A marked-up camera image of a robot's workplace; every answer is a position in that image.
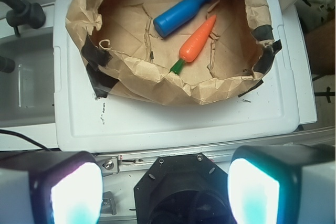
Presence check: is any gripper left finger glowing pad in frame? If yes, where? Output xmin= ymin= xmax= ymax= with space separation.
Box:
xmin=1 ymin=151 xmax=103 ymax=223

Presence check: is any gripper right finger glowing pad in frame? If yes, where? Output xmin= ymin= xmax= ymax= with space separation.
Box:
xmin=227 ymin=144 xmax=335 ymax=223

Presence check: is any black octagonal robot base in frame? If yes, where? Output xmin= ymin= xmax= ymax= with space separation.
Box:
xmin=134 ymin=153 xmax=236 ymax=223

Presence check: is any orange toy carrot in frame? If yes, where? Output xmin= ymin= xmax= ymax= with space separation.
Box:
xmin=170 ymin=15 xmax=217 ymax=75

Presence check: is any white plastic lid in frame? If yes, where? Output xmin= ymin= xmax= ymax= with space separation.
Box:
xmin=53 ymin=0 xmax=300 ymax=153

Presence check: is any white toy sink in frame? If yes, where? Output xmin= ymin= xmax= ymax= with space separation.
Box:
xmin=1 ymin=27 xmax=55 ymax=127

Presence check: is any black faucet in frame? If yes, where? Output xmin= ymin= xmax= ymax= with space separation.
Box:
xmin=1 ymin=0 xmax=46 ymax=37

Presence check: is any crumpled brown paper bag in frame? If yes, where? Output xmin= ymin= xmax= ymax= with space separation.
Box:
xmin=66 ymin=0 xmax=281 ymax=105

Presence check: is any blue toy bottle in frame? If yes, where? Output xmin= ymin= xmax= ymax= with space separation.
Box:
xmin=153 ymin=0 xmax=211 ymax=37

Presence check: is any aluminium rail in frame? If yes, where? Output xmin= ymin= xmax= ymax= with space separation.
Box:
xmin=94 ymin=126 xmax=336 ymax=174

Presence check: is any black cable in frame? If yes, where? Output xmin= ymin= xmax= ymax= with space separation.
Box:
xmin=0 ymin=129 xmax=53 ymax=152

